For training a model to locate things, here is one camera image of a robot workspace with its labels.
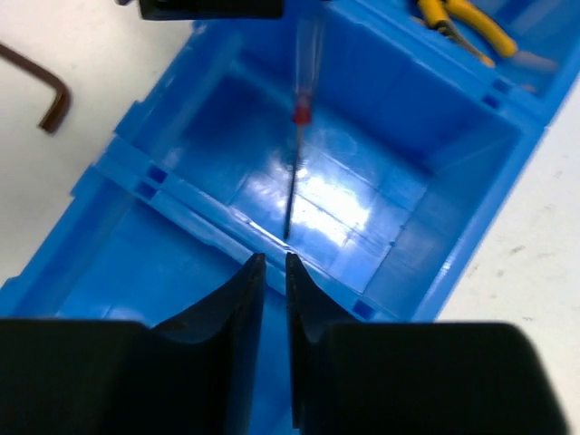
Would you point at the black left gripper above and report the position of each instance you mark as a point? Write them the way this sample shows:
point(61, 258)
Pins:
point(210, 9)

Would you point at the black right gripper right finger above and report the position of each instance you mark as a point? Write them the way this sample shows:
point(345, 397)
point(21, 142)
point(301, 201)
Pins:
point(353, 377)

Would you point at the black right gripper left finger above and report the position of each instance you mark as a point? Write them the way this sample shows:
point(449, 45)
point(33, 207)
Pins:
point(194, 373)

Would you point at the clear blue handle screwdriver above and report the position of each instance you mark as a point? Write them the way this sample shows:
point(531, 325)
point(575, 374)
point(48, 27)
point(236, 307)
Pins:
point(309, 43)

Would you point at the blue three-compartment plastic bin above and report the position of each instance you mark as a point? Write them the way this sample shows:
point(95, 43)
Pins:
point(413, 148)

